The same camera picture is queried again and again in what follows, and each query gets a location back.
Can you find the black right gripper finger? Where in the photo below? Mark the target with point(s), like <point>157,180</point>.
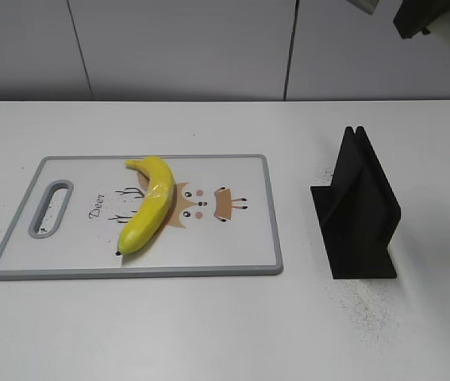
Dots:
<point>414,16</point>

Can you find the black knife stand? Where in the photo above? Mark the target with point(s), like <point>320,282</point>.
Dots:
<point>358,212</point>

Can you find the yellow plastic banana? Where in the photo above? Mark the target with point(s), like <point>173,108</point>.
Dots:
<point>153,210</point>

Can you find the white grey-rimmed cutting board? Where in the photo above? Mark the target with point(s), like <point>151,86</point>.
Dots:
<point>222,220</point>

